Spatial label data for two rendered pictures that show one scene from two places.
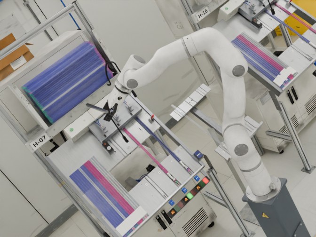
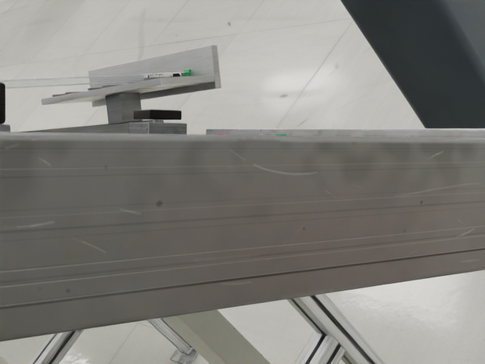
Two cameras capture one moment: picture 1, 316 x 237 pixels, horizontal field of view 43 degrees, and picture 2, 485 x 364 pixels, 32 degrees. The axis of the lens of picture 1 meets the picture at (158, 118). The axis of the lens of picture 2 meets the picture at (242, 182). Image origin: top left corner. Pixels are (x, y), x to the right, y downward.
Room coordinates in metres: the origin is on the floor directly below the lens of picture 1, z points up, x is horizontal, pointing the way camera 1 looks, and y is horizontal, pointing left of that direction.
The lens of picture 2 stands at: (2.24, 0.94, 1.23)
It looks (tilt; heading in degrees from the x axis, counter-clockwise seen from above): 30 degrees down; 264
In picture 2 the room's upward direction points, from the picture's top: 41 degrees counter-clockwise
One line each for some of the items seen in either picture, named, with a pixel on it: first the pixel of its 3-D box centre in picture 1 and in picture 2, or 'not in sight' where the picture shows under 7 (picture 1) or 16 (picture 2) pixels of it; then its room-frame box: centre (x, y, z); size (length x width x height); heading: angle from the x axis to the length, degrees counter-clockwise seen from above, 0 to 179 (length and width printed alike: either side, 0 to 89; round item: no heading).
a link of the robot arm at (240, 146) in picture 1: (242, 149); not in sight; (1.64, -0.27, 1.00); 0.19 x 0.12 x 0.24; 167
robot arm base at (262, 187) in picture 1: (256, 176); not in sight; (1.67, -0.28, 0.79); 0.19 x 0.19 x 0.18
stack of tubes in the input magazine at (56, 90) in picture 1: (68, 81); not in sight; (2.51, 0.35, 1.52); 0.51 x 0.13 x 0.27; 110
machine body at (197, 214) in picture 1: (147, 211); not in sight; (2.60, 0.45, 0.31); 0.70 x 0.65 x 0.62; 110
